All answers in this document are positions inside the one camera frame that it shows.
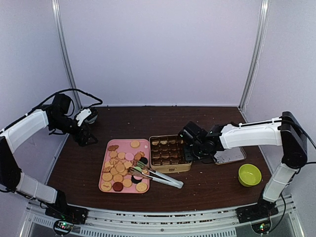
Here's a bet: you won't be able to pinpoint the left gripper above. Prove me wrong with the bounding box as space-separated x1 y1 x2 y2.
50 115 98 147

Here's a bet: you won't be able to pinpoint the gold cookie tin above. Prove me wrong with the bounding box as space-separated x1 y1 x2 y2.
149 135 192 174

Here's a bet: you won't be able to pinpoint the silver white tongs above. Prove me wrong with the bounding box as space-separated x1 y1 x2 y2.
128 161 184 189

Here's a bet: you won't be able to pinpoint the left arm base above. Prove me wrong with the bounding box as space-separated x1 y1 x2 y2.
45 204 88 236

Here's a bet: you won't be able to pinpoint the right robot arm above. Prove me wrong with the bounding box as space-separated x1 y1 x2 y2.
179 111 308 218

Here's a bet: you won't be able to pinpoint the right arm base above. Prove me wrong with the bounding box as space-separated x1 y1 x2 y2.
236 204 278 235

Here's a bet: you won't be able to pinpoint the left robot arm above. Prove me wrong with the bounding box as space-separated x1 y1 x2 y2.
0 91 98 219

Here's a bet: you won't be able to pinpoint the silver tin lid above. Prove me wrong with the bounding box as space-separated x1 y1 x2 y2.
214 147 247 165

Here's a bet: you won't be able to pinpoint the brown leaf cookie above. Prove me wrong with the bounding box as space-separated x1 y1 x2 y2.
107 145 119 151

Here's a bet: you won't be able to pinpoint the pale blue ceramic bowl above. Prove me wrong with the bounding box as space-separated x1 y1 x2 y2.
86 108 99 124

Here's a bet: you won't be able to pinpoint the pink plastic tray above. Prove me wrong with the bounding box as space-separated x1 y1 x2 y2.
99 139 150 194

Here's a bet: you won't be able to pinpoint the pink round cookie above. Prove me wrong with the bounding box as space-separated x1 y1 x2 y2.
125 153 134 161

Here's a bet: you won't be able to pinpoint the round cookie red mark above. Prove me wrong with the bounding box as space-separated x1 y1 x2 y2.
100 181 112 192

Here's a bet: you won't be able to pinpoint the swirl butter cookie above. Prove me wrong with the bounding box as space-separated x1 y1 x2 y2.
134 151 146 160

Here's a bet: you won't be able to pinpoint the dark red round cookie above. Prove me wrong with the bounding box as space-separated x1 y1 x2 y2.
112 182 124 192

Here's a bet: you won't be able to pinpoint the green bowl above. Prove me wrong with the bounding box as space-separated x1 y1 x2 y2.
238 163 262 187

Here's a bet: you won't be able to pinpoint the black sandwich cookie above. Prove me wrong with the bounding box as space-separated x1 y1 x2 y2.
139 157 148 165

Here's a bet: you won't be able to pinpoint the black cookie lower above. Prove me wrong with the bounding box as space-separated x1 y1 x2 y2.
131 176 142 184

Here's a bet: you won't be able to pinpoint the round embossed cookie bottom right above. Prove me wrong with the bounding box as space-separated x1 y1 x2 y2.
136 182 148 193

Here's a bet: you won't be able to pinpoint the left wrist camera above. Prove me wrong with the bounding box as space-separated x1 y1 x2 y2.
74 108 91 126

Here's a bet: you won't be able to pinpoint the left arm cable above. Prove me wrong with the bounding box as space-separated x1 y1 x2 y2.
32 88 103 112

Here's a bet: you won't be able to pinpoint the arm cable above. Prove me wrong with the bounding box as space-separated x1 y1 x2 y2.
32 88 103 112
281 116 316 168

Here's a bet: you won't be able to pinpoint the aluminium front rail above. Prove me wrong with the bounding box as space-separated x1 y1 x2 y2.
18 195 305 237

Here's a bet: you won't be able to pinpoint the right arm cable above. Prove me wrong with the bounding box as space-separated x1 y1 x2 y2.
281 116 316 168

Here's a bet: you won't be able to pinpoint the right frame post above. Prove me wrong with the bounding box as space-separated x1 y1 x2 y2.
239 0 270 113

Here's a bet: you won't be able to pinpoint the frame post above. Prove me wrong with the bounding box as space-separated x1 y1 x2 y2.
239 0 270 113
51 0 83 109

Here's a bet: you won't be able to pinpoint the left frame post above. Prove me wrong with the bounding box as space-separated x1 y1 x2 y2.
51 0 83 109

